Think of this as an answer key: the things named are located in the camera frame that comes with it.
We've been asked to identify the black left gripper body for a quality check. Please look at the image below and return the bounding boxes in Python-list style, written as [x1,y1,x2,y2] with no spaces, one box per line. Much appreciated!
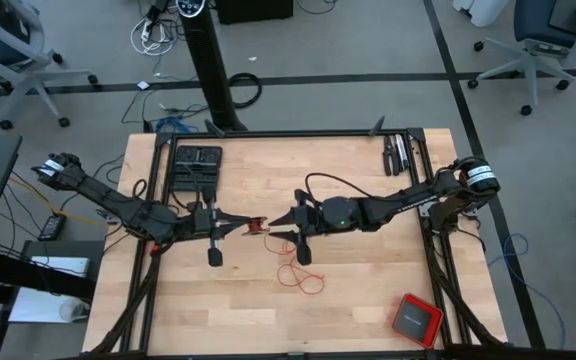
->
[182,199,230,268]

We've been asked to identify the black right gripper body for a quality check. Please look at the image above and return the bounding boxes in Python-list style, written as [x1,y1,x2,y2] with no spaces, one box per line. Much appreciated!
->
[291,188,367,267]

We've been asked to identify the red cord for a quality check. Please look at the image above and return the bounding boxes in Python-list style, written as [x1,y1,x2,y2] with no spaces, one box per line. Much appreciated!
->
[244,217,327,296]

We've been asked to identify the black screwdriver bit case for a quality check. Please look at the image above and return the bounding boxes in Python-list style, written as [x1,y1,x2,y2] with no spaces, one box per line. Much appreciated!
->
[166,144,225,194]

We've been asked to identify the red and black square box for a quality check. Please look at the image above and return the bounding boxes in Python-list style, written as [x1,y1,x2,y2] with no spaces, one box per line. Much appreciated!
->
[391,292,446,350]

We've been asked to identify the white flat box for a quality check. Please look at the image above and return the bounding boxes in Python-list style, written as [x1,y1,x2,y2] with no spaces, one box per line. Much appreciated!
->
[6,254,93,325]

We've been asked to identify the black power adapter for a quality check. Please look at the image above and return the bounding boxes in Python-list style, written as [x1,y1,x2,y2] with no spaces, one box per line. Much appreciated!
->
[36,213,68,243]

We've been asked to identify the clear plastic cup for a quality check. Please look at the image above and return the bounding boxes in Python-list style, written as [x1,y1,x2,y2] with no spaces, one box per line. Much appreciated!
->
[57,297,91,323]

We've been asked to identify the black tower fan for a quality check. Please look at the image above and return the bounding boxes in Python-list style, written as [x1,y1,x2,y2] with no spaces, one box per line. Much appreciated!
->
[174,0,250,134]

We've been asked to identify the black cabinet box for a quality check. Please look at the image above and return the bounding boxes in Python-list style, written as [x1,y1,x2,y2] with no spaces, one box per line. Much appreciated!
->
[214,0,295,26]

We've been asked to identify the white floor object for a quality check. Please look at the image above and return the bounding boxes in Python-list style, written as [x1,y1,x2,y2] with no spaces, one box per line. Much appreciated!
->
[450,0,511,28]

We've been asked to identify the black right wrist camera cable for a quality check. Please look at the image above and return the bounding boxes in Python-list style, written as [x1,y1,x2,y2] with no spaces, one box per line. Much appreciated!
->
[304,172,377,201]

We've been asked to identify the black angled frame strut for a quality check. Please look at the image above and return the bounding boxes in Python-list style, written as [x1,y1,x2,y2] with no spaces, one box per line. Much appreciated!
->
[367,114,387,138]
[202,118,226,138]

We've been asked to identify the blue floor cable bundle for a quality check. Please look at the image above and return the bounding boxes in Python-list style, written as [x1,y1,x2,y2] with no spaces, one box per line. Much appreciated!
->
[153,114,200,136]

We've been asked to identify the yellow floor cable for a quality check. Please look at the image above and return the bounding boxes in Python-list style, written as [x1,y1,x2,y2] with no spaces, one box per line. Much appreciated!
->
[7,172,112,227]

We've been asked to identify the black coiled floor cable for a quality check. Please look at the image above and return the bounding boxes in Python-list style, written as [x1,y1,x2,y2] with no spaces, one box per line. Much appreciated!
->
[227,71,264,111]

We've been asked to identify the long blue floor cable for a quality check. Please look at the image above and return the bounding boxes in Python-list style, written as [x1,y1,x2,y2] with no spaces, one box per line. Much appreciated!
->
[486,231,568,351]

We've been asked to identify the white power strip with cables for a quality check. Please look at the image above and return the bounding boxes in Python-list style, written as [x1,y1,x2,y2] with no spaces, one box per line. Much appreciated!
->
[129,13,178,57]

